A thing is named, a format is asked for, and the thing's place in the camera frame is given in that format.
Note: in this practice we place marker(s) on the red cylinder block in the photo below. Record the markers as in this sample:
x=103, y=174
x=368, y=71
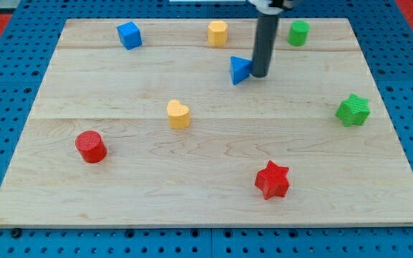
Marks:
x=91, y=146

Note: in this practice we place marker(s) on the blue triangle block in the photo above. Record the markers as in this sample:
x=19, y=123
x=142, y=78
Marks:
x=239, y=69

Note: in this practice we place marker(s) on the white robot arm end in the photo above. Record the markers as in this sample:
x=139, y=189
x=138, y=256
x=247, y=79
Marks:
x=274, y=7

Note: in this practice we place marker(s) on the red star block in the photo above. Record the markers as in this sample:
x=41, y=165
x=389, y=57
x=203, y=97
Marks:
x=273, y=180

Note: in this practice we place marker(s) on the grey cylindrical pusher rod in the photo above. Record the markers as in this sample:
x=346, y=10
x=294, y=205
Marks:
x=265, y=35

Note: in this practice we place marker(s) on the green cylinder block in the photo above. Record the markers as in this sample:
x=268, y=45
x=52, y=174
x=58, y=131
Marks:
x=298, y=33

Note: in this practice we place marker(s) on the green star block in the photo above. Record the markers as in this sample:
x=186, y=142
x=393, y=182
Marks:
x=353, y=111

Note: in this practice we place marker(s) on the light wooden board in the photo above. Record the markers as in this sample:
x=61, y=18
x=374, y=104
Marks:
x=204, y=175

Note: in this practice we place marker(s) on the blue cube block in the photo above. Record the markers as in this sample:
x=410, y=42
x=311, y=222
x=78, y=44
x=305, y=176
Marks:
x=130, y=35

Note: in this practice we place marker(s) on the yellow heart block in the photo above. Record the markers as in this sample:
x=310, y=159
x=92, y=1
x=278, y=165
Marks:
x=178, y=114

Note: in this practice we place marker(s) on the yellow octagon block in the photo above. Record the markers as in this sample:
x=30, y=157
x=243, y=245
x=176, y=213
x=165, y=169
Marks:
x=217, y=33

